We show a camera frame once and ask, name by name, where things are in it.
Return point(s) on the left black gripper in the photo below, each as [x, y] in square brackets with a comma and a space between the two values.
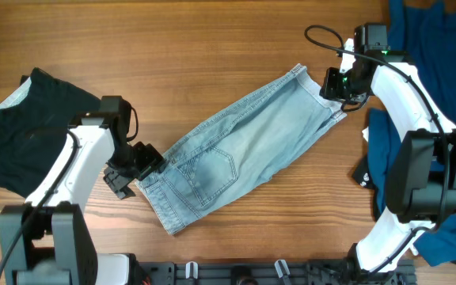
[153, 161]

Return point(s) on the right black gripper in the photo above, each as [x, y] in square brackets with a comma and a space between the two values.
[332, 85]

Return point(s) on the light blue denim shorts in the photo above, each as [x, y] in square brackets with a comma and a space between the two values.
[237, 149]

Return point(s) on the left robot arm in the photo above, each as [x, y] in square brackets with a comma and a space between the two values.
[46, 240]

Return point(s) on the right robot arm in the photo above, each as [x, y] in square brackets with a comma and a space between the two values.
[420, 186]

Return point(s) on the black garment with white print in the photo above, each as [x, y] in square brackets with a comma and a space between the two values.
[361, 175]

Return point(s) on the dark blue t-shirt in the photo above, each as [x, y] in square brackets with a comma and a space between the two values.
[429, 35]

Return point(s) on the black folded t-shirt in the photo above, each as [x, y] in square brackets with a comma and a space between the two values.
[33, 128]

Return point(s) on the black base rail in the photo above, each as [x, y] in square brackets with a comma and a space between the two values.
[251, 273]

